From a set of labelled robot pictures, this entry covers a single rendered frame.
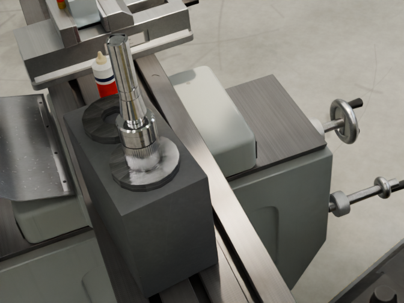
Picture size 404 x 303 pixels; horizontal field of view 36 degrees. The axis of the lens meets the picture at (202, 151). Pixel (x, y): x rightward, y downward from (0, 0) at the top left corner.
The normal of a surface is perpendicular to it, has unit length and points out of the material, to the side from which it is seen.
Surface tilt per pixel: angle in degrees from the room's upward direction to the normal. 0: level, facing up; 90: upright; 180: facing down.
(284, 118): 0
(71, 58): 90
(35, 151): 16
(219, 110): 0
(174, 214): 90
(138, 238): 90
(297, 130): 0
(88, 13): 90
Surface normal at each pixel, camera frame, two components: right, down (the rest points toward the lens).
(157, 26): 0.39, 0.62
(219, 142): -0.09, -0.70
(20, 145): 0.14, -0.76
